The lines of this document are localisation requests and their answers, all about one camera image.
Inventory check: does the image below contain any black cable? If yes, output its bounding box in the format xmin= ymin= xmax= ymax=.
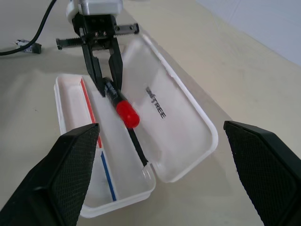
xmin=0 ymin=0 xmax=58 ymax=57

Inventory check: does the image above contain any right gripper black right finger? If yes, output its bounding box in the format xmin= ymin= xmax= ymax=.
xmin=223 ymin=121 xmax=301 ymax=226

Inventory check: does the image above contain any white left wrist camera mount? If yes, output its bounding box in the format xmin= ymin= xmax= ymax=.
xmin=65 ymin=0 xmax=124 ymax=24

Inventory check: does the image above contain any small black plug with label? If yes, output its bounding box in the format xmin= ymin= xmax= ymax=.
xmin=14 ymin=39 xmax=43 ymax=55

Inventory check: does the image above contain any white plastic pencil case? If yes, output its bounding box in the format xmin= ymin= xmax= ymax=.
xmin=53 ymin=32 xmax=219 ymax=218

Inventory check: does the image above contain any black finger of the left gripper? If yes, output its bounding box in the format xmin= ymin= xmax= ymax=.
xmin=108 ymin=37 xmax=124 ymax=90
xmin=81 ymin=43 xmax=106 ymax=98

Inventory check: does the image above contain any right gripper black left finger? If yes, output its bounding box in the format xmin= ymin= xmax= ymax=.
xmin=0 ymin=123 xmax=100 ymax=226

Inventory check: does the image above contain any black marker with red cap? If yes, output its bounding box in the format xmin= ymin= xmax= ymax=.
xmin=102 ymin=77 xmax=141 ymax=129

